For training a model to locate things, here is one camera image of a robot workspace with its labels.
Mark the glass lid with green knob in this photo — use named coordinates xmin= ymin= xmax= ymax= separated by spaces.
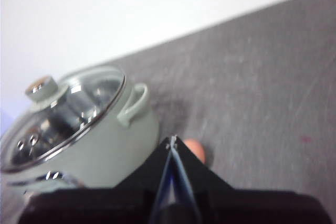
xmin=0 ymin=67 xmax=127 ymax=174

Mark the brown egg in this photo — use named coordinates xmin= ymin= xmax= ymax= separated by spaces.
xmin=183 ymin=139 xmax=206 ymax=164

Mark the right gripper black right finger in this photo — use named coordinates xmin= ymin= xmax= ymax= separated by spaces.
xmin=174 ymin=136 xmax=333 ymax=224

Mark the pale green electric pot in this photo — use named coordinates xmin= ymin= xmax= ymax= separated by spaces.
xmin=0 ymin=82 xmax=161 ymax=190

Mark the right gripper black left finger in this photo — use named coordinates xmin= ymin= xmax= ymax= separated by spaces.
xmin=18 ymin=136 xmax=173 ymax=224

